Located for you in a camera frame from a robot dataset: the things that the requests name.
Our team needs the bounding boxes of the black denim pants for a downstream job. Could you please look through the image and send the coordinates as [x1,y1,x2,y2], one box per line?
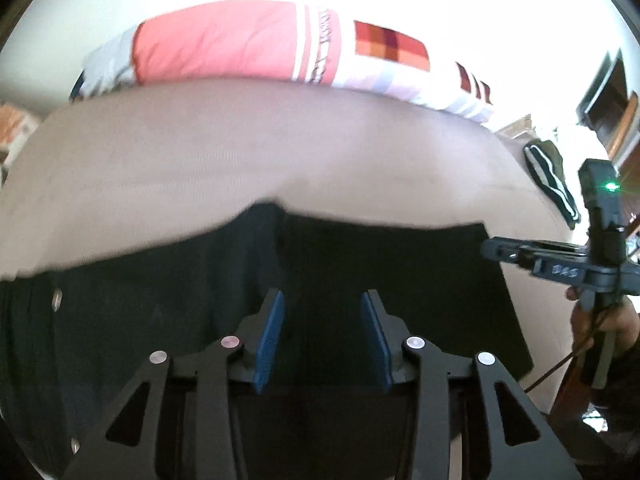
[1,203,533,476]

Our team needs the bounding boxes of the person's right hand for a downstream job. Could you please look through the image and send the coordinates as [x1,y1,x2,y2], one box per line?
[565,287,639,356]

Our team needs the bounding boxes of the green white striped garment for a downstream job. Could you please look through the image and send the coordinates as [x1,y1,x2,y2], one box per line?
[523,139,582,230]

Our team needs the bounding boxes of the brown wooden wardrobe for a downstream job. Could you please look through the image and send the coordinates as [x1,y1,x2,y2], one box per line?
[577,51,639,188]

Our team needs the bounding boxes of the beige textured bed mattress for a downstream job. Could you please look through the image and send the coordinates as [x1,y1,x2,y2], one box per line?
[0,77,582,411]

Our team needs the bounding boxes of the floral orange rose pillow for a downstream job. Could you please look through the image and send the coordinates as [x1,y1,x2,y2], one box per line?
[0,103,41,174]

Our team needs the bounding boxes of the pink striped bolster pillow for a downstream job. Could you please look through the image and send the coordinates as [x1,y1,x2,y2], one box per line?
[70,1,492,124]

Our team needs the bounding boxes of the black cable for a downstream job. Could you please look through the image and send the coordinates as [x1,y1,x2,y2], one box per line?
[522,303,609,394]

